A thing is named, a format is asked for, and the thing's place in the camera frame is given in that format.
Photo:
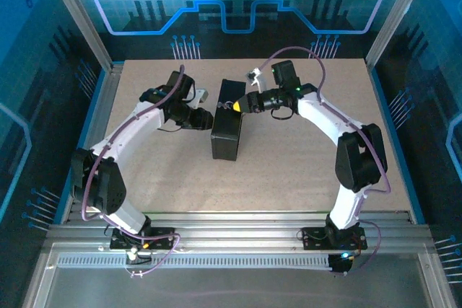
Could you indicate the aluminium side rail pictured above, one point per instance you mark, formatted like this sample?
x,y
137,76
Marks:
x,y
103,113

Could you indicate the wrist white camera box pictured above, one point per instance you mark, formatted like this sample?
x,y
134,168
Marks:
x,y
200,96
255,79

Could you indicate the aluminium cross rail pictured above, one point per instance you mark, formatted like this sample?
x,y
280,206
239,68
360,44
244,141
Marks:
x,y
238,223

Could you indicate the aluminium frame post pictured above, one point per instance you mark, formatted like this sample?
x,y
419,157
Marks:
x,y
398,12
77,16

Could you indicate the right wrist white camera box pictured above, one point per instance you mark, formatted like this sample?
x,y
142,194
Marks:
x,y
255,79

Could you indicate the black starry-night box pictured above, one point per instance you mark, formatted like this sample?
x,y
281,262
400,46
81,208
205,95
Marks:
x,y
227,135

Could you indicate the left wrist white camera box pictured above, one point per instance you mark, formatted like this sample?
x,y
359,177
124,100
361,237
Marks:
x,y
200,96

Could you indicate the black connector box blue light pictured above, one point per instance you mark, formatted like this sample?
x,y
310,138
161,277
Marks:
x,y
341,263

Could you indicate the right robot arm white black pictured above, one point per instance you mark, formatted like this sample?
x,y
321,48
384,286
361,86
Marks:
x,y
357,156

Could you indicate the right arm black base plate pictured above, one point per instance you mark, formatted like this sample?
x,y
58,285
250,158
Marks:
x,y
315,239

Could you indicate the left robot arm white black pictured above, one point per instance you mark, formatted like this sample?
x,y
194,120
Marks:
x,y
119,135

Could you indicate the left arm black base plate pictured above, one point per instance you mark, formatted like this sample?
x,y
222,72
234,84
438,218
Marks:
x,y
162,237

